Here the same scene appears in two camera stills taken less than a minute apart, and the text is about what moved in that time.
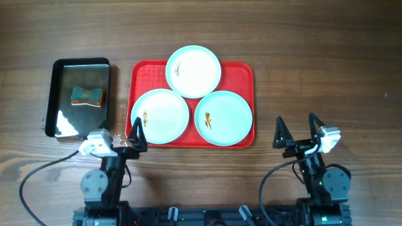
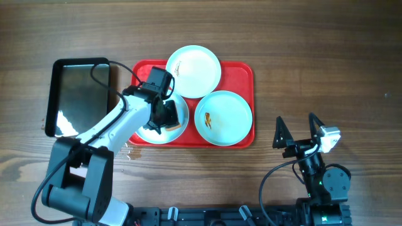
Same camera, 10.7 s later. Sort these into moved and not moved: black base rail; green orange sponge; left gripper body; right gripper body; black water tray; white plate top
Moved: left gripper body; green orange sponge
Not moved: right gripper body; black base rail; black water tray; white plate top
